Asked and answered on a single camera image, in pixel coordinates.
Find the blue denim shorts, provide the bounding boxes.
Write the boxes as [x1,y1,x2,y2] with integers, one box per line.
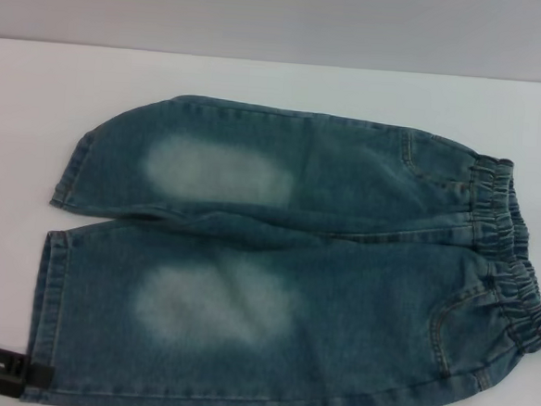
[23,84,541,406]

